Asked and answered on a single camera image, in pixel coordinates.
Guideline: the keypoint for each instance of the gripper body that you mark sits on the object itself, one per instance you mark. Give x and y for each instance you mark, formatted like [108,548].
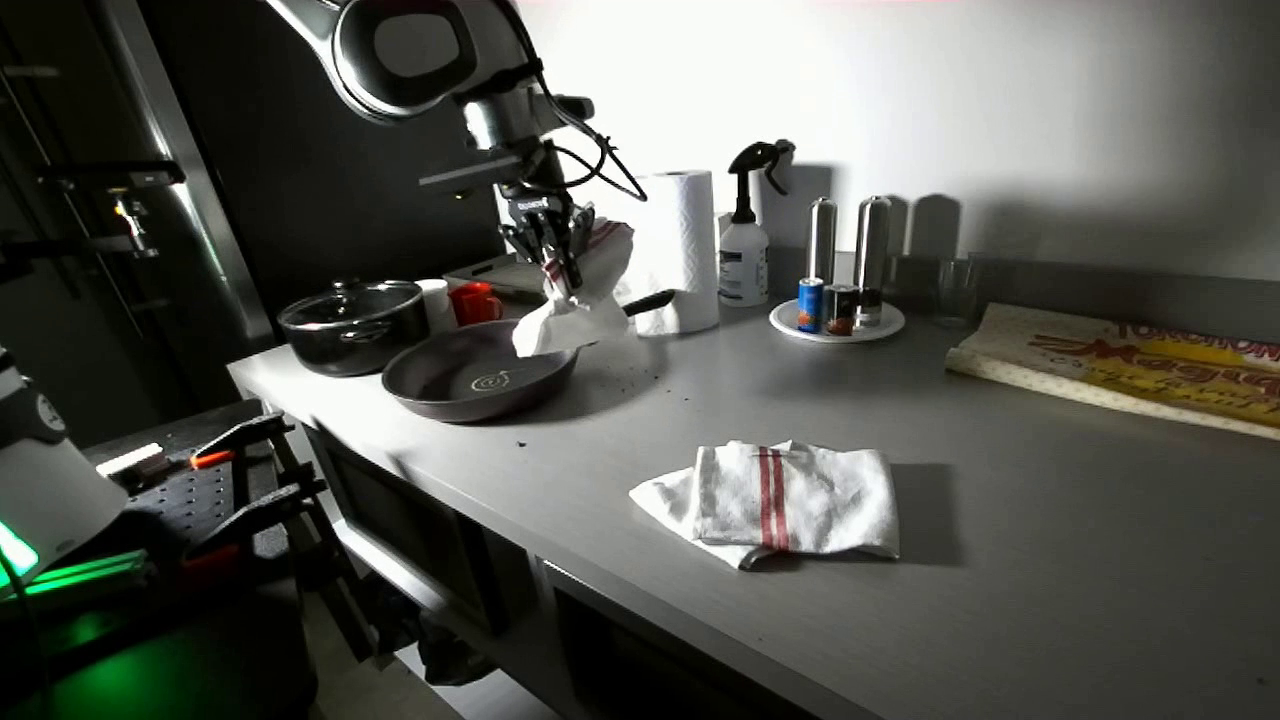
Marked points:
[532,205]

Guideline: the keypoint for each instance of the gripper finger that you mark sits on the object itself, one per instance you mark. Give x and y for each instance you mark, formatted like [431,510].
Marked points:
[523,243]
[568,250]

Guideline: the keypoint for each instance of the white towel with red stripe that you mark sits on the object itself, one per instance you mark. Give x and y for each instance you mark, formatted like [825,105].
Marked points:
[580,310]

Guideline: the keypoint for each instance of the paper towel roll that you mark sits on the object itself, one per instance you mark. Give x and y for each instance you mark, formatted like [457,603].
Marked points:
[680,250]

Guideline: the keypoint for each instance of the dark grey frying pan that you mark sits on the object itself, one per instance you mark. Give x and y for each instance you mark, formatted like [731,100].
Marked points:
[470,380]

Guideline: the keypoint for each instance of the folded white towel red stripe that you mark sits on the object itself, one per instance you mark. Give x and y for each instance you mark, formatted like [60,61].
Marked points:
[800,500]

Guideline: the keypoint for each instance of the flat grey tray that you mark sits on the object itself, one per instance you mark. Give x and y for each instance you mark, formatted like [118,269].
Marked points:
[495,272]

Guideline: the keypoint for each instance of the red mug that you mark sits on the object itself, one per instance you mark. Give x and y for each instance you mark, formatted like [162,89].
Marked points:
[474,303]

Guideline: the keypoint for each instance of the white cup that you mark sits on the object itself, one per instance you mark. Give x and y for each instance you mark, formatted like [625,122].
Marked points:
[437,305]

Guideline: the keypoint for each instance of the white spray bottle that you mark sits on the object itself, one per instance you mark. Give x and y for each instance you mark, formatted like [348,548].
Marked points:
[743,260]

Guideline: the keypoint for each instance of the glass pot lid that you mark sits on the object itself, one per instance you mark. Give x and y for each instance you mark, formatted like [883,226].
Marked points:
[350,302]

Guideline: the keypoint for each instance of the black pot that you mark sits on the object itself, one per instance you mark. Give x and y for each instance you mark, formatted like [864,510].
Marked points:
[350,340]

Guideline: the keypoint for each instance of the small blue can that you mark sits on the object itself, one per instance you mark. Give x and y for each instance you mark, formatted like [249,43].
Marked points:
[810,305]

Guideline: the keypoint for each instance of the tall silver grinder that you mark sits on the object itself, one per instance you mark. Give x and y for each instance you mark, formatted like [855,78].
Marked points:
[872,250]
[822,240]

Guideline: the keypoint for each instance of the small dark can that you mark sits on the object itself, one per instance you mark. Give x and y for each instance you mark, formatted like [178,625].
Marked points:
[840,310]

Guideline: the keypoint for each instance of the counter drawer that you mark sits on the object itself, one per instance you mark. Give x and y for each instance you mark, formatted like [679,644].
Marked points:
[410,520]

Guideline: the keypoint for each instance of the white plate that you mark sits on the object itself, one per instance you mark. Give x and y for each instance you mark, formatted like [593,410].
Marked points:
[885,322]

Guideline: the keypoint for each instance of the black orange clamp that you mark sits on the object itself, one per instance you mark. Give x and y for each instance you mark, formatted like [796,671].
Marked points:
[255,510]
[240,437]

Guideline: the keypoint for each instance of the clear drinking glass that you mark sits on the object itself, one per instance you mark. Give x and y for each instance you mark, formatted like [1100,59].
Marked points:
[956,292]

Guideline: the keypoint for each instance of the small white block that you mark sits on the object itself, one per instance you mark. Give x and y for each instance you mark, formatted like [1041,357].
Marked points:
[132,460]

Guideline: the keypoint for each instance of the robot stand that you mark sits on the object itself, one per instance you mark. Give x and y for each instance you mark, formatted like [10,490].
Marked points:
[200,620]

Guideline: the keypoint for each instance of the printed yellow red board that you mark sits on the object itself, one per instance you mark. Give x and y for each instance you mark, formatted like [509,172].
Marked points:
[1120,370]

